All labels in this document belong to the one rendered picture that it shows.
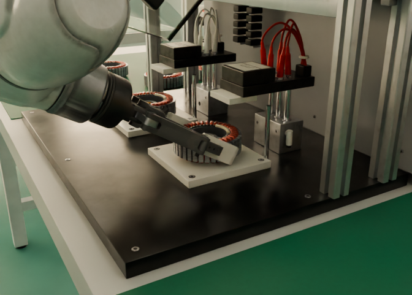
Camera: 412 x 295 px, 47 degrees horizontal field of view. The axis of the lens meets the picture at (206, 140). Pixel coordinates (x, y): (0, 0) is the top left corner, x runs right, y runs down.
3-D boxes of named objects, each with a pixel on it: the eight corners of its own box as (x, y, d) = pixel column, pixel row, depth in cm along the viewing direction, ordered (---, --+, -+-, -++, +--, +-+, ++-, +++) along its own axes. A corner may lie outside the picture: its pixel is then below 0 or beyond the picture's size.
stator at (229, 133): (193, 171, 70) (193, 148, 69) (162, 146, 79) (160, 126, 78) (254, 156, 75) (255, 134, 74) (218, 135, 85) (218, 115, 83)
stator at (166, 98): (138, 127, 90) (137, 108, 88) (111, 113, 98) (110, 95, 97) (186, 116, 96) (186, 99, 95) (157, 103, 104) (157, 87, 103)
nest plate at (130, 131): (128, 137, 88) (127, 131, 88) (102, 116, 100) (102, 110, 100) (198, 124, 95) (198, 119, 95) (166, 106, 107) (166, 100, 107)
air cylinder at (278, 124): (278, 154, 81) (280, 124, 79) (253, 140, 87) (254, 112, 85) (301, 149, 83) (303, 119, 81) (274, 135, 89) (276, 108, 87)
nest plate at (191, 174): (188, 189, 68) (188, 181, 68) (148, 154, 81) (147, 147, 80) (271, 167, 75) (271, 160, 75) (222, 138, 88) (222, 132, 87)
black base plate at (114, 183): (126, 279, 52) (125, 262, 52) (22, 121, 104) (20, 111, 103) (407, 185, 74) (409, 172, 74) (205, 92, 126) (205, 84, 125)
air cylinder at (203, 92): (208, 116, 100) (208, 91, 98) (190, 107, 106) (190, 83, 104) (227, 113, 102) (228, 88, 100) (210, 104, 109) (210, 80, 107)
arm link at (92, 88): (62, 42, 65) (100, 59, 68) (35, 101, 65) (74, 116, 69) (80, 52, 57) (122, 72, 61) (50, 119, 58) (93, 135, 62)
